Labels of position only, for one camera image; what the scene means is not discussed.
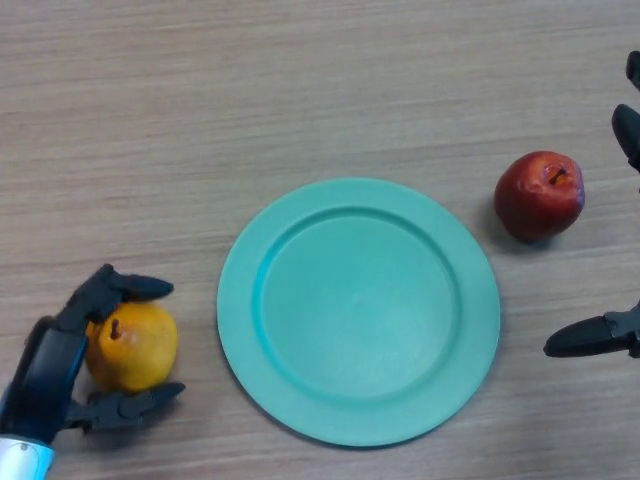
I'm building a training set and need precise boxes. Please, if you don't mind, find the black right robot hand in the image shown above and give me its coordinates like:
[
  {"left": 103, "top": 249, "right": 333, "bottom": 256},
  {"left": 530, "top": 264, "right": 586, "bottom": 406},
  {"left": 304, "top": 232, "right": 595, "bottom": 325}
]
[{"left": 543, "top": 50, "right": 640, "bottom": 360}]

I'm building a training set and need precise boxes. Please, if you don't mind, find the red apple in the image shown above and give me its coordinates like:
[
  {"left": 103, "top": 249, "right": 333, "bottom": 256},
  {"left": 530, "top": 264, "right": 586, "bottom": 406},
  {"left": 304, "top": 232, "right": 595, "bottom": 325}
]
[{"left": 494, "top": 150, "right": 586, "bottom": 243}]

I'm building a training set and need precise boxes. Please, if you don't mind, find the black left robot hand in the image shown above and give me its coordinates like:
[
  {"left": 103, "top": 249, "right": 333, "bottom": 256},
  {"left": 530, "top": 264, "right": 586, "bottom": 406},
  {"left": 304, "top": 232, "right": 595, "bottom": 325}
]
[{"left": 0, "top": 263, "right": 187, "bottom": 447}]

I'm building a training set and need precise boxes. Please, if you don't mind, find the green round plate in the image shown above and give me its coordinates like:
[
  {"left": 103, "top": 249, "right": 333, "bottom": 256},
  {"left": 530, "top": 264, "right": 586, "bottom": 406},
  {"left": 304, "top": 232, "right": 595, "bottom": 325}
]
[{"left": 216, "top": 177, "right": 502, "bottom": 448}]

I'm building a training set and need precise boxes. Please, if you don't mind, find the yellow pear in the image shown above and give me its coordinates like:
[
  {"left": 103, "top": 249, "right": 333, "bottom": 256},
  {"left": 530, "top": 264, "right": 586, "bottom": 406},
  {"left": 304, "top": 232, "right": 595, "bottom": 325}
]
[{"left": 84, "top": 301, "right": 179, "bottom": 393}]

